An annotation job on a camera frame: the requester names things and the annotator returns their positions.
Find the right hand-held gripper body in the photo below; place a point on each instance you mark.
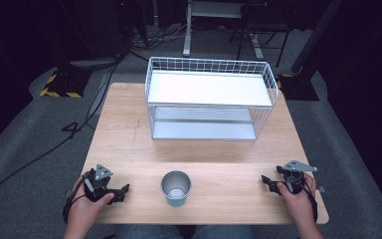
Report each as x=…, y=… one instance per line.
x=293, y=177

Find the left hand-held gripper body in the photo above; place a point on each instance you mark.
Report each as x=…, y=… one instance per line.
x=96, y=181

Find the metal cup with teal base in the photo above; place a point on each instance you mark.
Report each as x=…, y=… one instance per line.
x=176, y=188

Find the person's right hand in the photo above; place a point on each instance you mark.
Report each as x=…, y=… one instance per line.
x=298, y=202

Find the person's left hand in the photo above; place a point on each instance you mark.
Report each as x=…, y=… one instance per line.
x=86, y=205

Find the person's left leg in jeans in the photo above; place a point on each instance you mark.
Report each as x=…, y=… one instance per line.
x=149, y=232

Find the person's leg in jeans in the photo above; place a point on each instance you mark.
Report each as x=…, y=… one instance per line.
x=224, y=233
x=149, y=232

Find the person's right leg in jeans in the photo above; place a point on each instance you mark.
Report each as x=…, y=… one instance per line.
x=224, y=233

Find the yellow black striped stand base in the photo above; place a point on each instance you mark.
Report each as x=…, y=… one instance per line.
x=64, y=84
x=298, y=88

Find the black slanted pole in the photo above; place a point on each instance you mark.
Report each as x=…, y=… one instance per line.
x=315, y=36

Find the black chair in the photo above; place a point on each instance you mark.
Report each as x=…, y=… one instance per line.
x=262, y=23

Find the white desk frame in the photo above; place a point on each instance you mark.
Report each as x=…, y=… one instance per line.
x=212, y=10

